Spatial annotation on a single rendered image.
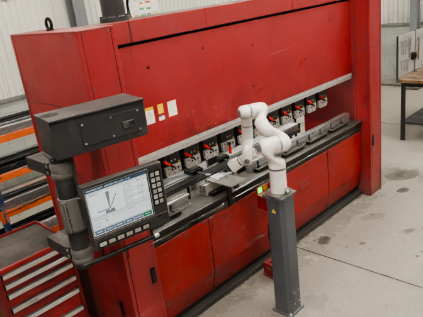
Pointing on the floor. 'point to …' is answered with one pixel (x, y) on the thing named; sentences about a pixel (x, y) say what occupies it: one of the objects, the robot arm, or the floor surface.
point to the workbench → (412, 80)
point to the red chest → (38, 276)
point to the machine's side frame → (360, 91)
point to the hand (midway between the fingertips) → (225, 170)
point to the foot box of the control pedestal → (268, 268)
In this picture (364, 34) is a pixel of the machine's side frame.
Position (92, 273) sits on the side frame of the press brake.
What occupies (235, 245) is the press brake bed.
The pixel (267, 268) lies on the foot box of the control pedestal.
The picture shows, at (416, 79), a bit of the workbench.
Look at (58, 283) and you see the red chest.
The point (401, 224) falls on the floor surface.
